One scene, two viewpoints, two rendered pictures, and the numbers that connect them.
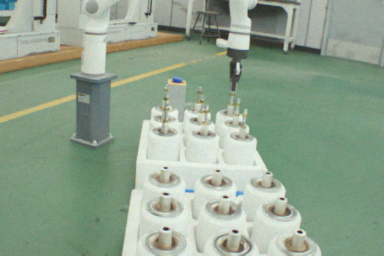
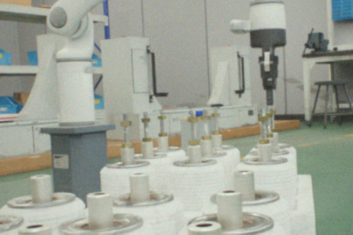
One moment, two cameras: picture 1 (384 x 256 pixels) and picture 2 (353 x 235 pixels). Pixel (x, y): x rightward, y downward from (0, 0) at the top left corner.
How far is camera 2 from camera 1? 48 cm
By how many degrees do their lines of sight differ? 20
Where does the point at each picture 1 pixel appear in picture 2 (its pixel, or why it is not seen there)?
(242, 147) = (260, 174)
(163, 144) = (118, 182)
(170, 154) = not seen: hidden behind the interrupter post
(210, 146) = (202, 179)
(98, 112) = (84, 182)
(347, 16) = not seen: outside the picture
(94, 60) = (72, 101)
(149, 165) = not seen: hidden behind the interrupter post
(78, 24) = (132, 108)
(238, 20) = not seen: outside the picture
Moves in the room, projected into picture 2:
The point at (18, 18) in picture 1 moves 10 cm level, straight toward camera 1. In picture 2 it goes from (37, 101) to (35, 101)
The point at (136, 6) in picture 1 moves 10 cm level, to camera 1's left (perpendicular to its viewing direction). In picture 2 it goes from (222, 83) to (211, 84)
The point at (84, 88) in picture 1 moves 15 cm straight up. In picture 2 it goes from (60, 145) to (56, 88)
